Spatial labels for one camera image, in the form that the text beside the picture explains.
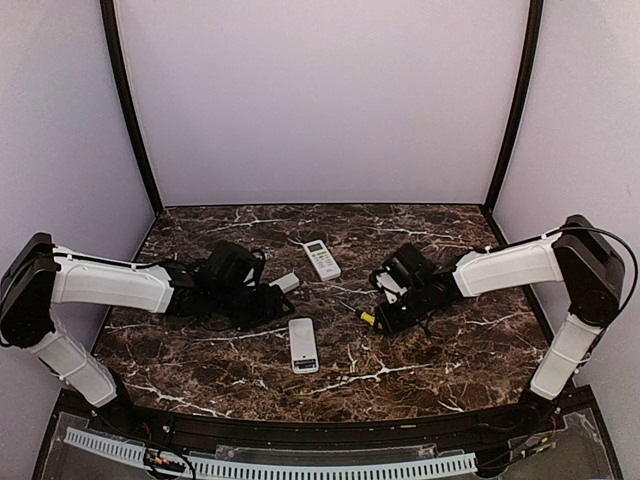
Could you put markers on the white slotted cable duct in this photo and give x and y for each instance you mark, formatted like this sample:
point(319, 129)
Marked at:
point(239, 463)

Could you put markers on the right black frame post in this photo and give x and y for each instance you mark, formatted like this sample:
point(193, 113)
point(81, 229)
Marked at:
point(521, 88)

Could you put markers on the left black frame post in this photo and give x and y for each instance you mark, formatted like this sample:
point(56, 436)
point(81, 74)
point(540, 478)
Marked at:
point(126, 101)

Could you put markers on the white remote with buttons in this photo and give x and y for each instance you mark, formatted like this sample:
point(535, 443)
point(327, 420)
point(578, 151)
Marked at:
point(322, 260)

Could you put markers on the yellow handled screwdriver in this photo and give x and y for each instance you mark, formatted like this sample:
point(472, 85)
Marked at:
point(369, 319)

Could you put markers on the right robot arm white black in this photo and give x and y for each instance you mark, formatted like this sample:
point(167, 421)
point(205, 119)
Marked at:
point(576, 254)

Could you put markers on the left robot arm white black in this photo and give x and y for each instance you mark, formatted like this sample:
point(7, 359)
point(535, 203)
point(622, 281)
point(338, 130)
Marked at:
point(44, 274)

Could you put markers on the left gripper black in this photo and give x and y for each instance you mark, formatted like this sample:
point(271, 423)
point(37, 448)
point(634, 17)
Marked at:
point(269, 308)

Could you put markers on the black front rail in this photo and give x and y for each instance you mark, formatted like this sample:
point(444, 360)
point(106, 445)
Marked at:
point(481, 430)

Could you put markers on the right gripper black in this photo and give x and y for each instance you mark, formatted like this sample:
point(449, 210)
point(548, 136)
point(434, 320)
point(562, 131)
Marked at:
point(390, 323)

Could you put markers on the black frame post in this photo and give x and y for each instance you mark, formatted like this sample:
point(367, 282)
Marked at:
point(126, 101)
point(521, 88)

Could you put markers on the white remote with label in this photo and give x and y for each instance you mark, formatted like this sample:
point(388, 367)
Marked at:
point(287, 283)

